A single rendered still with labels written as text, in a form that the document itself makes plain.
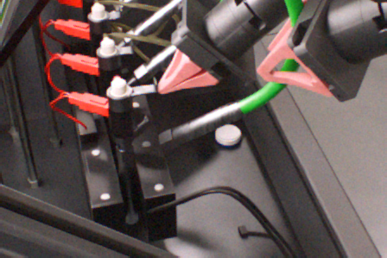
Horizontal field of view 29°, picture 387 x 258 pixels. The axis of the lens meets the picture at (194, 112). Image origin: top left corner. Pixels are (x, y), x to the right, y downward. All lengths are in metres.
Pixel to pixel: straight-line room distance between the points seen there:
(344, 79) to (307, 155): 0.38
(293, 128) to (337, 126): 1.49
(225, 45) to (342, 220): 0.27
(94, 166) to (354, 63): 0.41
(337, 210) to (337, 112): 1.65
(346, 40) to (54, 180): 0.63
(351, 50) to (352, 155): 1.81
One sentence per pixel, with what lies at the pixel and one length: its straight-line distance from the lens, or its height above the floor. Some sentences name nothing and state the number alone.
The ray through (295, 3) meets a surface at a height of 1.28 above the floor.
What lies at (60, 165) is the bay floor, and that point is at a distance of 1.15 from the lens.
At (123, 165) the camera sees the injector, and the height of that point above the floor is 1.00.
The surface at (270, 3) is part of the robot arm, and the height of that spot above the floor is 1.23.
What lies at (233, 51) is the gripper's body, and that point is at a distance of 0.77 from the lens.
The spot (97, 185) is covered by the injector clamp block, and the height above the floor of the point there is 0.98.
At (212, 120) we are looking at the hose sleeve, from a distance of 0.72.
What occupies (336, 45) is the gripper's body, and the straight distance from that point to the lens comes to 0.61.
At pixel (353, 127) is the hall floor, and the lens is 2.51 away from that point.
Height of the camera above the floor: 1.61
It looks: 40 degrees down
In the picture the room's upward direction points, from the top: 1 degrees counter-clockwise
